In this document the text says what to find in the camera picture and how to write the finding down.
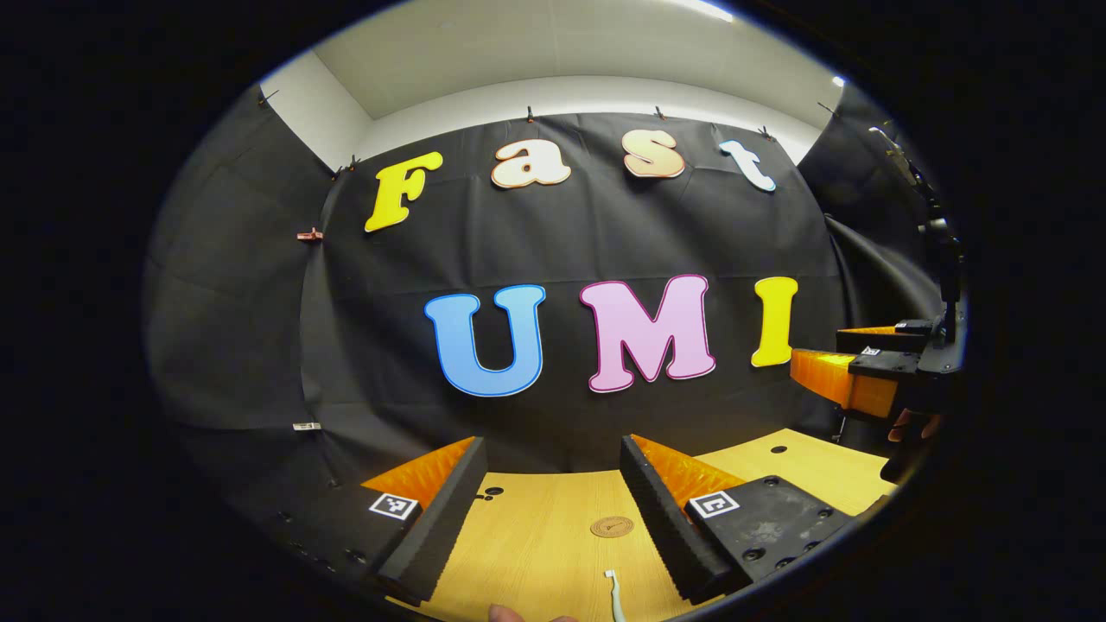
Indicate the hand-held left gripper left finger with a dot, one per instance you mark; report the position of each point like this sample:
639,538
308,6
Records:
445,536

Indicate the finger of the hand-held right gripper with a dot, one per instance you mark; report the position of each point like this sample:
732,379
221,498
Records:
838,380
916,329

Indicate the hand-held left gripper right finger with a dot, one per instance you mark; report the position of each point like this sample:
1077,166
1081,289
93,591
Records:
661,527

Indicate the round wooden coaster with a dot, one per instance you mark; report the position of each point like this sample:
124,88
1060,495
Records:
612,527

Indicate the pale green toothbrush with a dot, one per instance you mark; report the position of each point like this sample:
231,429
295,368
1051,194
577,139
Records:
615,596

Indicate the wooden desktop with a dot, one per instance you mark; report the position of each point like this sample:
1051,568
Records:
536,536

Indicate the black backdrop cloth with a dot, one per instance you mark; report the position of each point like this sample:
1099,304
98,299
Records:
562,242

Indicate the red spring clip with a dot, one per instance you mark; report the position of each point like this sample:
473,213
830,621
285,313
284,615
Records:
309,235

